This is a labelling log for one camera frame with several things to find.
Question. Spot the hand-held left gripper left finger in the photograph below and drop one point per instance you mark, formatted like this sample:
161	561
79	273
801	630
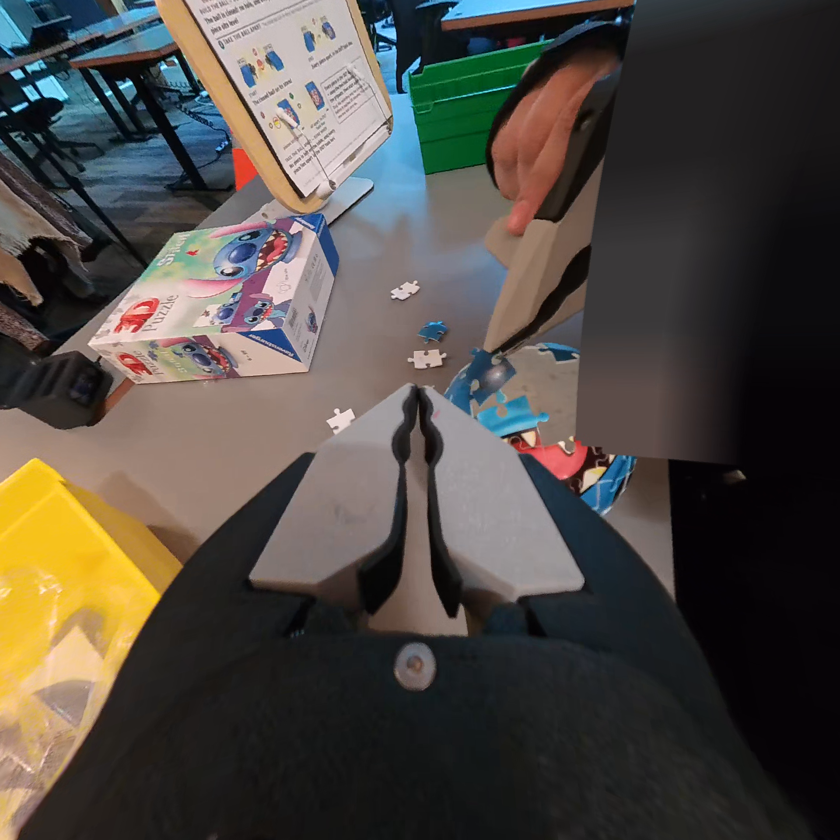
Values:
341	512

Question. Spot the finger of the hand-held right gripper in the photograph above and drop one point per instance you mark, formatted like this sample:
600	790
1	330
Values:
576	307
525	282

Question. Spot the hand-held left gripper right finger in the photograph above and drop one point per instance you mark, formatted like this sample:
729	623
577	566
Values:
499	518

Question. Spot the blue puzzle piece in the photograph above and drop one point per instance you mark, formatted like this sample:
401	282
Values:
482	359
433	331

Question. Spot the blue puzzle ball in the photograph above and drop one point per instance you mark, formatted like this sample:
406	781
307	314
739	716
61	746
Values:
525	420

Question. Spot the white puzzle piece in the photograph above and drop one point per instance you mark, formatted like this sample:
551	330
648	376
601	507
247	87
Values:
426	359
405	291
341	421

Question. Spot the puzzle box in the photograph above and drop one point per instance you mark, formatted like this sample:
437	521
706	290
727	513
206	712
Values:
216	295

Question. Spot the person's right hand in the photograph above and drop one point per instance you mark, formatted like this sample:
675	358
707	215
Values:
544	131

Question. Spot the green plastic bin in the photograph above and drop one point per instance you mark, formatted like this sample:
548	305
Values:
459	111

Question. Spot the wooden office table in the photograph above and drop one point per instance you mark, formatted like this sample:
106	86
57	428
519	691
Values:
525	10
131	49

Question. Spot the yellow plastic bin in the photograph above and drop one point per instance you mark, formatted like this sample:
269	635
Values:
59	538

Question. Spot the black case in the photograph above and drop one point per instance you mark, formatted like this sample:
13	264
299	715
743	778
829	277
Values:
52	390

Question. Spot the clear plastic bag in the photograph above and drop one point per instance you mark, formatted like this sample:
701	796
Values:
52	689

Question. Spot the tan cloth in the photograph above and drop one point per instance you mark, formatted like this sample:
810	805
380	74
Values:
33	223

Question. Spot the black office chair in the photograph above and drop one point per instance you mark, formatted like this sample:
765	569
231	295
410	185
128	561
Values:
39	124

